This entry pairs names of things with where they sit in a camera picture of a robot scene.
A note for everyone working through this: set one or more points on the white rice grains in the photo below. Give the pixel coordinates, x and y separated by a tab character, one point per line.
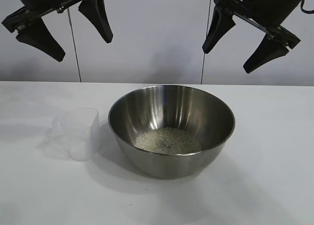
169	141

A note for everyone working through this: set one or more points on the clear plastic measuring cup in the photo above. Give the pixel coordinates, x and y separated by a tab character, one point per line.
83	136

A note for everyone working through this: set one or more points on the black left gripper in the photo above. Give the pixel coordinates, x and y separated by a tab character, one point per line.
44	2

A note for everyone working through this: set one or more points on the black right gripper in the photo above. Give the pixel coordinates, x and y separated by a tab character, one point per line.
267	7

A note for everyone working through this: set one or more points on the stainless steel mixing bowl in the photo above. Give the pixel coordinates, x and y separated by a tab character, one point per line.
171	165

